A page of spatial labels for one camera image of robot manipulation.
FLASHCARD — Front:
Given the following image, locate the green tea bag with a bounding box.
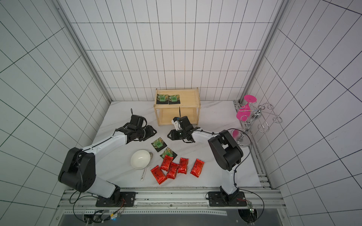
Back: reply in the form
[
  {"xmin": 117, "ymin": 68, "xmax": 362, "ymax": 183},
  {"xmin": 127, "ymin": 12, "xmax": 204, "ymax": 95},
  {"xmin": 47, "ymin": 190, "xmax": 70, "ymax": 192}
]
[
  {"xmin": 151, "ymin": 137, "xmax": 167, "ymax": 152},
  {"xmin": 168, "ymin": 94, "xmax": 181, "ymax": 105},
  {"xmin": 160, "ymin": 147, "xmax": 177, "ymax": 159},
  {"xmin": 156, "ymin": 94, "xmax": 169, "ymax": 105}
]

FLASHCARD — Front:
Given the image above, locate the wooden two-tier shelf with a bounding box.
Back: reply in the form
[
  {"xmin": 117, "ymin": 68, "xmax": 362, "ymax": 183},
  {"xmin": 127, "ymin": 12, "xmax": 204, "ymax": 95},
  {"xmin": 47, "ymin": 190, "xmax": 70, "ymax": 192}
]
[{"xmin": 154, "ymin": 88, "xmax": 201, "ymax": 126}]

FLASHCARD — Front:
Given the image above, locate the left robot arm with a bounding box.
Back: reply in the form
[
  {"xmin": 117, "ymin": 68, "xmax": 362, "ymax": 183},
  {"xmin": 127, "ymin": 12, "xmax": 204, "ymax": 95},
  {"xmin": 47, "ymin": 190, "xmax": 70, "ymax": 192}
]
[{"xmin": 58, "ymin": 115, "xmax": 157, "ymax": 207}]

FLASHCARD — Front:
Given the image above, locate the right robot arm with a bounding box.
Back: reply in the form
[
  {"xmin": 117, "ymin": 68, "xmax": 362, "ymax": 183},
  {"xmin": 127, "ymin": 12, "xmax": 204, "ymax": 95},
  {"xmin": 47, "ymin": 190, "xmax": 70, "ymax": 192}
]
[{"xmin": 167, "ymin": 116, "xmax": 244, "ymax": 202}]

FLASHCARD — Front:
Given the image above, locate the red tea bag upper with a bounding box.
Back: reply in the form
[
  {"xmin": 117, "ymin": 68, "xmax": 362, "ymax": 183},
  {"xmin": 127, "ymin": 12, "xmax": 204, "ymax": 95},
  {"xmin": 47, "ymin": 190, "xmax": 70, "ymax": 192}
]
[{"xmin": 160, "ymin": 155, "xmax": 173, "ymax": 171}]

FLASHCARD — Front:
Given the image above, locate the red tea bag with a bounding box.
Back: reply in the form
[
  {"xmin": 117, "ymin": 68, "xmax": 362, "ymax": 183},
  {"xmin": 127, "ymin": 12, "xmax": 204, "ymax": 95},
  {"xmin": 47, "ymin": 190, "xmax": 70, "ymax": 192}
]
[
  {"xmin": 151, "ymin": 165, "xmax": 167, "ymax": 185},
  {"xmin": 160, "ymin": 155, "xmax": 173, "ymax": 171},
  {"xmin": 190, "ymin": 159, "xmax": 205, "ymax": 178},
  {"xmin": 166, "ymin": 162, "xmax": 179, "ymax": 179},
  {"xmin": 178, "ymin": 158, "xmax": 189, "ymax": 174}
]

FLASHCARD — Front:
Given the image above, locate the red tea bag centre right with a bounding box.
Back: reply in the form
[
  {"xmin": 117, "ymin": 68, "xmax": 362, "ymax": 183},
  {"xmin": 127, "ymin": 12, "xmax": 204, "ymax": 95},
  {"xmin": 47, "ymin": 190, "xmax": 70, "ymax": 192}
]
[{"xmin": 178, "ymin": 158, "xmax": 189, "ymax": 174}]

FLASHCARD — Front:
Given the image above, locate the red tea bag middle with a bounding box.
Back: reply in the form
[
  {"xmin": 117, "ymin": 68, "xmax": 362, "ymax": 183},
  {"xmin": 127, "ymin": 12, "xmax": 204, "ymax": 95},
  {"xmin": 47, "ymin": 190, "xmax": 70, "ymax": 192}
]
[{"xmin": 166, "ymin": 162, "xmax": 179, "ymax": 179}]

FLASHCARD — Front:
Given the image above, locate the red tea bag rightmost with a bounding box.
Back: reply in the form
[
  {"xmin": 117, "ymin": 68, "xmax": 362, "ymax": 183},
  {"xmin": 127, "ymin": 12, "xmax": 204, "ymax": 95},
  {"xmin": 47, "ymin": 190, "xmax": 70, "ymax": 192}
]
[{"xmin": 190, "ymin": 159, "xmax": 205, "ymax": 178}]

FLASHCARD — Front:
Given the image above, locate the red tea bag leftmost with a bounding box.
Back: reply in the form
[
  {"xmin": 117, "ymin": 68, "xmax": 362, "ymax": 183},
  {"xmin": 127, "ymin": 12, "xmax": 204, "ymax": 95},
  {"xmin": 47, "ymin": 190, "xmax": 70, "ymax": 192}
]
[{"xmin": 151, "ymin": 165, "xmax": 167, "ymax": 185}]

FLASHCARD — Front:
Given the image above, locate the white bowl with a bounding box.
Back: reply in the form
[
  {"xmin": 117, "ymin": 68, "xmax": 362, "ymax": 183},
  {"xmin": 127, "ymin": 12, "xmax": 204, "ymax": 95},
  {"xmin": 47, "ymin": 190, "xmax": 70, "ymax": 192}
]
[{"xmin": 130, "ymin": 150, "xmax": 151, "ymax": 170}]

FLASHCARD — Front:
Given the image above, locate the pink plastic wine glass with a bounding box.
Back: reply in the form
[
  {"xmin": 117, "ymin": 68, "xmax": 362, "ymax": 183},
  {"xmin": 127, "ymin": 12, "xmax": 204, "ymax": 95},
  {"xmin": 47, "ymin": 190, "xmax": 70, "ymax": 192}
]
[{"xmin": 236, "ymin": 95, "xmax": 257, "ymax": 122}]

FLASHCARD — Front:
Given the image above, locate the chrome cup rack stand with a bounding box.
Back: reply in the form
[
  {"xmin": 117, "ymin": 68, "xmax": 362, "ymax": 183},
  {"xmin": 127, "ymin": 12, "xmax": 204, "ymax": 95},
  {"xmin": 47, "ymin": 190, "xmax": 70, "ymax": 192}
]
[{"xmin": 231, "ymin": 103, "xmax": 283, "ymax": 147}]

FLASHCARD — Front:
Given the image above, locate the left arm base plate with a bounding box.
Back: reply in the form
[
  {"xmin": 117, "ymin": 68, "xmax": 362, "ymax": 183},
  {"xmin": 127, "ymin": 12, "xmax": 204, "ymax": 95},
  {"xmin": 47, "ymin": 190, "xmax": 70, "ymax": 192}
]
[{"xmin": 95, "ymin": 191, "xmax": 136, "ymax": 208}]

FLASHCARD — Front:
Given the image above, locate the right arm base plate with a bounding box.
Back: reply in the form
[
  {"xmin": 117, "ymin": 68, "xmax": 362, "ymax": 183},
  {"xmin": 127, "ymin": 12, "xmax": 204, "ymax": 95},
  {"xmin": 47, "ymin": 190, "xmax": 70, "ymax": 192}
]
[{"xmin": 206, "ymin": 191, "xmax": 247, "ymax": 207}]

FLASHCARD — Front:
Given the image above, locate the aluminium rail frame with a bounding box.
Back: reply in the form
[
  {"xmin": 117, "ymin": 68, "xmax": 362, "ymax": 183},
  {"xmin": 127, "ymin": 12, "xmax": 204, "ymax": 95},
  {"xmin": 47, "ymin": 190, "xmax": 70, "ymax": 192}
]
[{"xmin": 51, "ymin": 188, "xmax": 292, "ymax": 226}]

